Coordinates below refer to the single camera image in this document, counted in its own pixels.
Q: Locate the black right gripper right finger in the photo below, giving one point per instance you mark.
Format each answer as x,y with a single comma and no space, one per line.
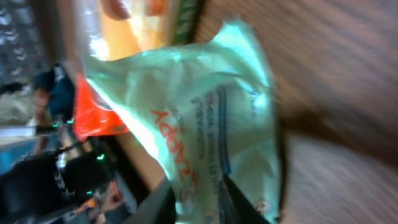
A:
235,208

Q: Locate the grey plastic shopping basket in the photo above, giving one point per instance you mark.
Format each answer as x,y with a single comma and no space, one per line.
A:
22,50

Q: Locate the teal snack wrapper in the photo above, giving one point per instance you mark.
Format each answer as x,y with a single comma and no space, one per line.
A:
204,111

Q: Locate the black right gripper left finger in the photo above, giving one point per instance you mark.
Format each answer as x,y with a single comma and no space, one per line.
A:
157,208

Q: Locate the orange biscuit packet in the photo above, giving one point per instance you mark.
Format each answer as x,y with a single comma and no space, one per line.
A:
107,32

